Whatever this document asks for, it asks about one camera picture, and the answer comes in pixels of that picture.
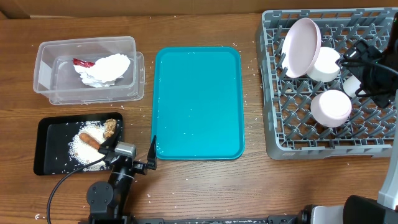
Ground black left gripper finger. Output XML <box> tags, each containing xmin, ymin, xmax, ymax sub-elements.
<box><xmin>147</xmin><ymin>135</ymin><xmax>157</xmax><ymax>170</ymax></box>
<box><xmin>98</xmin><ymin>129</ymin><xmax>121</xmax><ymax>154</ymax></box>

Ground orange carrot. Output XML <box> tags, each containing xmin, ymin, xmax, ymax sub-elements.
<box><xmin>79</xmin><ymin>133</ymin><xmax>101</xmax><ymax>151</ymax></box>

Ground brown food scrap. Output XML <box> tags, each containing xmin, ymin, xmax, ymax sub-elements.
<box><xmin>103</xmin><ymin>119</ymin><xmax>117</xmax><ymax>139</ymax></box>

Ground white plastic cup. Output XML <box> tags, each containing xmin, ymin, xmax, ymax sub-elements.
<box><xmin>343</xmin><ymin>76</ymin><xmax>361</xmax><ymax>98</ymax></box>

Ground cream bowl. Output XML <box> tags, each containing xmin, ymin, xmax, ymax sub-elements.
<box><xmin>307</xmin><ymin>47</ymin><xmax>340</xmax><ymax>82</ymax></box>

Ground white napkin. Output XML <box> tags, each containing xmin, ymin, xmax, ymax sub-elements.
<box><xmin>73</xmin><ymin>54</ymin><xmax>131</xmax><ymax>88</ymax></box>

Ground large pink plate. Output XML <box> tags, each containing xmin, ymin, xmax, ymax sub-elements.
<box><xmin>282</xmin><ymin>18</ymin><xmax>321</xmax><ymax>78</ymax></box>

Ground red snack wrapper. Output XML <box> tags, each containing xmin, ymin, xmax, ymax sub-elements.
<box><xmin>73</xmin><ymin>58</ymin><xmax>95</xmax><ymax>68</ymax></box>

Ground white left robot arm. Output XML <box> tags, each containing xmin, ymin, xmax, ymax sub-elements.
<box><xmin>80</xmin><ymin>131</ymin><xmax>157</xmax><ymax>223</ymax></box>

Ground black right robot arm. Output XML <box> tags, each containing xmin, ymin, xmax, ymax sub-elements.
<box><xmin>290</xmin><ymin>15</ymin><xmax>397</xmax><ymax>224</ymax></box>

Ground pile of white rice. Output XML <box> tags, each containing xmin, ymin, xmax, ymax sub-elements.
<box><xmin>68</xmin><ymin>121</ymin><xmax>106</xmax><ymax>165</ymax></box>

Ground black tray bin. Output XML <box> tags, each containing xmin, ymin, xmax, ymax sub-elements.
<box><xmin>33</xmin><ymin>112</ymin><xmax>124</xmax><ymax>175</ymax></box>

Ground teal plastic tray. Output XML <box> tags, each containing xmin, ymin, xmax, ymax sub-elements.
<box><xmin>151</xmin><ymin>47</ymin><xmax>245</xmax><ymax>161</ymax></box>

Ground clear plastic bin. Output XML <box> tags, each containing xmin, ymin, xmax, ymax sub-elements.
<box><xmin>33</xmin><ymin>36</ymin><xmax>146</xmax><ymax>105</ymax></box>

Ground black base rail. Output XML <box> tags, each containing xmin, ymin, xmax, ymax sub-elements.
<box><xmin>132</xmin><ymin>214</ymin><xmax>311</xmax><ymax>224</ymax></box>

